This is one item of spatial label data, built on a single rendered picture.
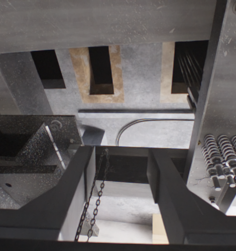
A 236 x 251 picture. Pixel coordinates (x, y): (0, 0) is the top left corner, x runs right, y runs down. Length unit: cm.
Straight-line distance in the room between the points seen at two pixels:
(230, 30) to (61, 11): 42
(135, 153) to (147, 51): 63
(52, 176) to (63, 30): 41
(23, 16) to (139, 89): 91
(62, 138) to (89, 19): 45
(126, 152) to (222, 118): 63
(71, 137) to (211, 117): 52
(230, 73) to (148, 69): 75
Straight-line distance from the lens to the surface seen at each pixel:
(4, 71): 76
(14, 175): 64
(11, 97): 78
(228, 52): 57
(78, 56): 132
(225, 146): 68
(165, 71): 128
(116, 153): 114
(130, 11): 52
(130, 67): 127
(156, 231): 260
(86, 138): 158
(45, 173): 57
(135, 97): 136
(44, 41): 61
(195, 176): 87
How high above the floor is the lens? 118
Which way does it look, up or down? 50 degrees down
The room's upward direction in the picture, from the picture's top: 166 degrees counter-clockwise
